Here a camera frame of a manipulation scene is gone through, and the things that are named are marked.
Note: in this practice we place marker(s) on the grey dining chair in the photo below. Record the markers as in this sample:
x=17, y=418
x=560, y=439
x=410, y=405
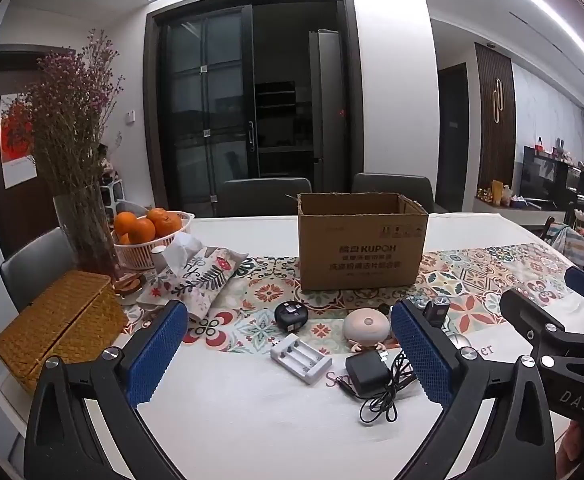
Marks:
x=37, y=265
x=262, y=197
x=392, y=185

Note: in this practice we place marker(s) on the yellow box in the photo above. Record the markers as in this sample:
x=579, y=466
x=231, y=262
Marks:
x=497, y=192

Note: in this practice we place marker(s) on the small silver grey object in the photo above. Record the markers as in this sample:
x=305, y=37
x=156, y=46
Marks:
x=457, y=341

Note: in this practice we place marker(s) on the black upright piano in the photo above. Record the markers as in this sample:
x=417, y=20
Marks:
x=582, y=190

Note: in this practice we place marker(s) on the pink round toy figure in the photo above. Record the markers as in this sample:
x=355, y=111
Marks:
x=364, y=325

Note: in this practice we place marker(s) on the white tissue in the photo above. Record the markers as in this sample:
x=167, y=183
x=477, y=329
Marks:
x=179, y=252

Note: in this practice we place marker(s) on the small wooden dish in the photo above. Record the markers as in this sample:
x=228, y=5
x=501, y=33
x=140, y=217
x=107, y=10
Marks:
x=129, y=287

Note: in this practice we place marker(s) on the brown cardboard box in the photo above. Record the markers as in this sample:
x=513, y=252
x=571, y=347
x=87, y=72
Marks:
x=362, y=255

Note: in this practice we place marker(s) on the dark sliding glass door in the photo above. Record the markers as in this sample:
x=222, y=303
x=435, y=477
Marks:
x=197, y=110

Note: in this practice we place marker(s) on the slatted wooden panel door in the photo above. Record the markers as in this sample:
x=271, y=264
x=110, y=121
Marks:
x=494, y=135

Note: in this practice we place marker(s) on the floral fabric tissue cover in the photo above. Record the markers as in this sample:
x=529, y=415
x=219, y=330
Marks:
x=197, y=275

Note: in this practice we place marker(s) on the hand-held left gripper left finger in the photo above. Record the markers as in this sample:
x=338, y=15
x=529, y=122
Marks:
x=157, y=350

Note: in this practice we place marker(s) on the black television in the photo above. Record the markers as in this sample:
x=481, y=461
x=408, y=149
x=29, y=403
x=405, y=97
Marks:
x=537, y=175

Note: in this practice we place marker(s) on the patterned table runner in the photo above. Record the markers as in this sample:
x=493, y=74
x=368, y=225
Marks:
x=272, y=290

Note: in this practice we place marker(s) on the small white cup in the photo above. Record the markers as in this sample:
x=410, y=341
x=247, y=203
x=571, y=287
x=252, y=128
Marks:
x=158, y=256

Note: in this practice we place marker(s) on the white shelving rack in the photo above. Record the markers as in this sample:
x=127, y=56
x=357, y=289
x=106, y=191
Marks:
x=112, y=195

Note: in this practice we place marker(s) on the red wall poster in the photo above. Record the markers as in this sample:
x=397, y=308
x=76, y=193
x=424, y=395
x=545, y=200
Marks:
x=17, y=140

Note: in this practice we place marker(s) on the ceiling light strip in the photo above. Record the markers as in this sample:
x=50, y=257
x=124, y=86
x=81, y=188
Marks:
x=557, y=15

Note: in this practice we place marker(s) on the pile of plush toys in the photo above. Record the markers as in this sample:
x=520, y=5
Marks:
x=108, y=162

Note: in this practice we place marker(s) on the grey refrigerator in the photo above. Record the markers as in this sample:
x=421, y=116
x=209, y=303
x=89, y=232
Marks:
x=327, y=110

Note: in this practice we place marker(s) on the glass vase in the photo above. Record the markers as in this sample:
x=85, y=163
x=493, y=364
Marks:
x=84, y=240

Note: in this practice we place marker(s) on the small black device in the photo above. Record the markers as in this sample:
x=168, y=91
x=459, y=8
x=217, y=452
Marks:
x=437, y=310

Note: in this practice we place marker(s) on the dark interior door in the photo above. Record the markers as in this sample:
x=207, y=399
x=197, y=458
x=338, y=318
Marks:
x=453, y=135

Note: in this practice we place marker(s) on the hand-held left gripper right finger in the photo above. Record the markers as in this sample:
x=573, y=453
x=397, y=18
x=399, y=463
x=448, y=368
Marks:
x=422, y=355

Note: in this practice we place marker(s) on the dried purple flowers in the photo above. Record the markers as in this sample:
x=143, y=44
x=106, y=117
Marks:
x=67, y=110

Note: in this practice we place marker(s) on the white plastic basket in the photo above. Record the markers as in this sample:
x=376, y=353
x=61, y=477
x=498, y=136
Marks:
x=137, y=257

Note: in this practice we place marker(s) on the white battery charger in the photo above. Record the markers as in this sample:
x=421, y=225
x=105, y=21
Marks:
x=299, y=357

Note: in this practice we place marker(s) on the white wall switch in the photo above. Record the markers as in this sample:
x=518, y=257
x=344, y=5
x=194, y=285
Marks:
x=131, y=117

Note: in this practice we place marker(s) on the orange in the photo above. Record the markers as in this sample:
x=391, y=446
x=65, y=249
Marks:
x=169, y=225
x=143, y=230
x=124, y=223
x=158, y=214

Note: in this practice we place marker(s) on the woven wicker box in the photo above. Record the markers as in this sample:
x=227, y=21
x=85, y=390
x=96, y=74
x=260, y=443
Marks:
x=62, y=320

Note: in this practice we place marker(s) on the teal plaid cloth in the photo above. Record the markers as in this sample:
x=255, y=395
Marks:
x=567, y=245

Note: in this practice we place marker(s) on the white sideboard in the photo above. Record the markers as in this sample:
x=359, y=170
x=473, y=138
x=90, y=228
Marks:
x=522, y=212

